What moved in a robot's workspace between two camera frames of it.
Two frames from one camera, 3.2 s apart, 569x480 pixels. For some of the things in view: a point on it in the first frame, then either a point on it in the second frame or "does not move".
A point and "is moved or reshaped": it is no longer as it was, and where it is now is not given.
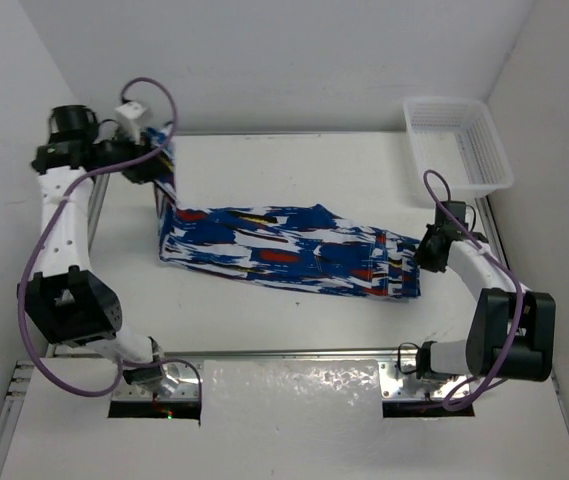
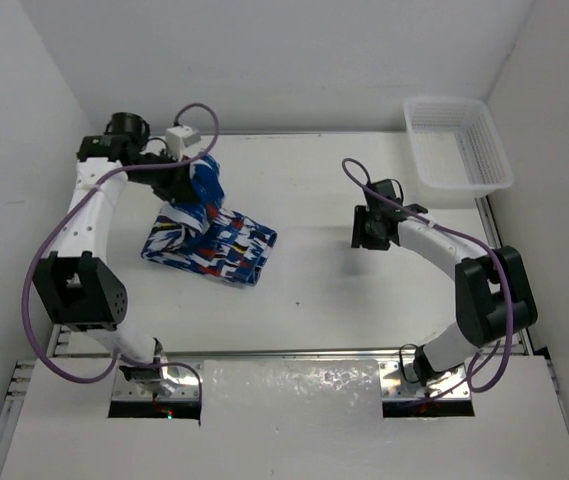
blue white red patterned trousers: (309, 246) is moved or reshaped
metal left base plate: (188, 388) does not move
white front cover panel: (281, 420) does not move
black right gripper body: (423, 255) -> (369, 231)
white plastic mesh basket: (458, 138) does not move
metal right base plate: (399, 381) does not move
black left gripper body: (121, 151) -> (165, 181)
